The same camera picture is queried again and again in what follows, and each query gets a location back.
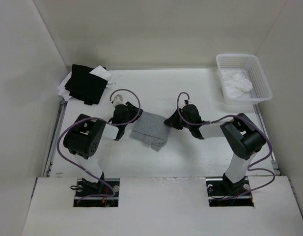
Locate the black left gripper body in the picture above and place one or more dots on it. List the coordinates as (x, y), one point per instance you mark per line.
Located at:
(127, 120)

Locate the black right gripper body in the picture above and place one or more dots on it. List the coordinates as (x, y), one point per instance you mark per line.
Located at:
(187, 125)

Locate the grey tank top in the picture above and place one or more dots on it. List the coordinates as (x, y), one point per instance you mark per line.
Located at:
(151, 130)

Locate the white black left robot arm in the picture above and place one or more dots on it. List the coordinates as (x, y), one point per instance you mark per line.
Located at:
(82, 138)

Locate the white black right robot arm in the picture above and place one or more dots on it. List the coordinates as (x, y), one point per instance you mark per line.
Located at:
(243, 137)

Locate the black folded tank top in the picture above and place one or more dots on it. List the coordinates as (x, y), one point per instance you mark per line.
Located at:
(85, 86)

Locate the white folded tank top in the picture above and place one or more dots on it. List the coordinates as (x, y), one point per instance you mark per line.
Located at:
(98, 71)

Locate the crumpled white tank top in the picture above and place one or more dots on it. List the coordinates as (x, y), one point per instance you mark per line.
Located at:
(236, 83)

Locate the white plastic mesh basket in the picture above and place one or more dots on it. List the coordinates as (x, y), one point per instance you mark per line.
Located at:
(252, 68)

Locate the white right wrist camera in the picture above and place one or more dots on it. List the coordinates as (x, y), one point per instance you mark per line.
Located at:
(187, 102)

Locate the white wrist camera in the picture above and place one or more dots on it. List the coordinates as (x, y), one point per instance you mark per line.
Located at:
(117, 100)
(187, 102)

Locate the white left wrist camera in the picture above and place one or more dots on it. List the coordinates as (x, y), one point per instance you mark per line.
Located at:
(117, 100)

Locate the aluminium table edge rail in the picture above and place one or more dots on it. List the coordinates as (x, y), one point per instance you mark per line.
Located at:
(56, 133)

